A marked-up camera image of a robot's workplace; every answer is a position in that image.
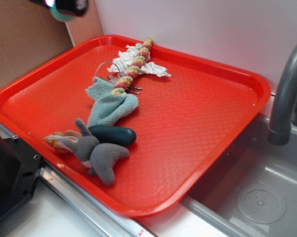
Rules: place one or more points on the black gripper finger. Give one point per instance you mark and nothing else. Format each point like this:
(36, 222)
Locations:
(68, 7)

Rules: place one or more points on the green dimpled ball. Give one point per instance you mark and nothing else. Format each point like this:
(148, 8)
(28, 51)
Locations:
(60, 16)

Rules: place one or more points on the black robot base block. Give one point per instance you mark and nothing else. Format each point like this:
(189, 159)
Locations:
(19, 169)

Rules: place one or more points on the light wooden board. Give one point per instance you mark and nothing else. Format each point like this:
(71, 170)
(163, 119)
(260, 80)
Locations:
(86, 27)

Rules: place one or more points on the brown cardboard panel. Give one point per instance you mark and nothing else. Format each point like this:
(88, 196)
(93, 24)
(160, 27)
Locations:
(29, 37)

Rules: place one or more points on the crumpled white paper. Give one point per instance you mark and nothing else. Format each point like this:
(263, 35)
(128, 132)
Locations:
(124, 59)

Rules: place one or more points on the light blue towel cloth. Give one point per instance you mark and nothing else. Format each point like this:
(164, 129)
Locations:
(108, 108)

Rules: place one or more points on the tan seashell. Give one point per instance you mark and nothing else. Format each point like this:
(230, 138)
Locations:
(53, 140)

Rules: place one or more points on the dark green plastic cucumber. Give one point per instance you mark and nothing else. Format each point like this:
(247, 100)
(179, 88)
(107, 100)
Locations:
(113, 134)

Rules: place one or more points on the grey plush bunny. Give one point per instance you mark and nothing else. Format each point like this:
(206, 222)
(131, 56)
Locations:
(98, 158)

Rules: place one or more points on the red plastic tray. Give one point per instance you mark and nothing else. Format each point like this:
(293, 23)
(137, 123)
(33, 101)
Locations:
(183, 123)

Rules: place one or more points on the grey faucet spout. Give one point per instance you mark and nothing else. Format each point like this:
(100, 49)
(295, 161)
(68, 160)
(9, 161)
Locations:
(284, 109)

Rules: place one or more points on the grey plastic sink basin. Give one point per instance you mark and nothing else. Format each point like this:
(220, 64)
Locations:
(251, 190)

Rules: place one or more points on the multicolour braided rope toy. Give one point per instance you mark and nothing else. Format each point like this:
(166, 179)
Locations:
(124, 83)

